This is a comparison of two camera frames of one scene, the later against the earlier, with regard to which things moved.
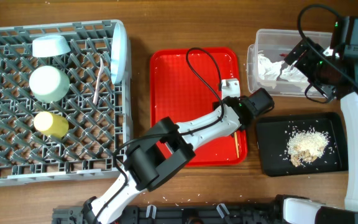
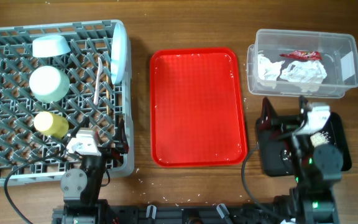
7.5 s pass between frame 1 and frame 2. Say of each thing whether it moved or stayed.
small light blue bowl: stayed
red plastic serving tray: stayed
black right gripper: moved
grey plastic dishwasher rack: stayed
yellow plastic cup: stayed
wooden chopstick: moved
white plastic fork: stayed
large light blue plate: stayed
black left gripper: moved
